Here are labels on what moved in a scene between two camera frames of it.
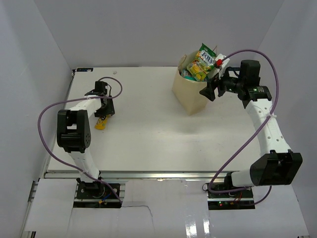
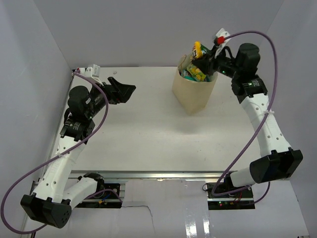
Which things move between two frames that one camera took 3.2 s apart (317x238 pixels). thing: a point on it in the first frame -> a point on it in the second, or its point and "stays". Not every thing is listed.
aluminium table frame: (127, 123) stays
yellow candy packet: (101, 124) -> (196, 51)
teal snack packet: (187, 75) stays
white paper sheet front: (162, 208) stays
